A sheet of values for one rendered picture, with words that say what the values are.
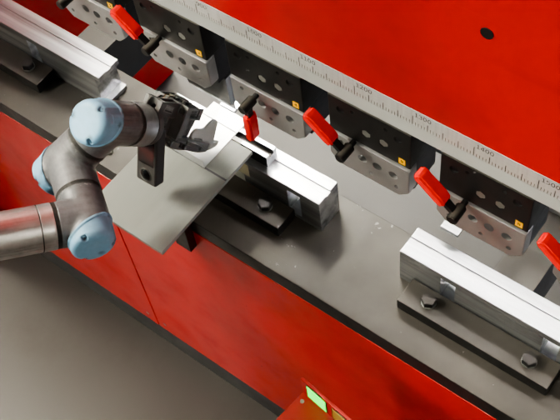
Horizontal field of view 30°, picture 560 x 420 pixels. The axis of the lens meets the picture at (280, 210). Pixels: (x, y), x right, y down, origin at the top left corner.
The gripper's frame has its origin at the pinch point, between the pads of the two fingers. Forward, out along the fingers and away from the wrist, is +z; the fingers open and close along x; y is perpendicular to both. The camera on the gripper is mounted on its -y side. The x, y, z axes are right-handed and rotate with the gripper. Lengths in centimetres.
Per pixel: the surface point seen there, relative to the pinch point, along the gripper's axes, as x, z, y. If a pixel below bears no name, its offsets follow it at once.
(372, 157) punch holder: -38.4, -16.4, 15.2
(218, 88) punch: -3.1, -6.0, 11.1
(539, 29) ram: -62, -49, 43
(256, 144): -8.5, 6.0, 2.9
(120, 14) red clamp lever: 10.0, -23.3, 17.4
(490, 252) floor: -34, 119, -17
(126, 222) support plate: 0.3, -12.1, -17.3
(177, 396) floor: 12, 65, -81
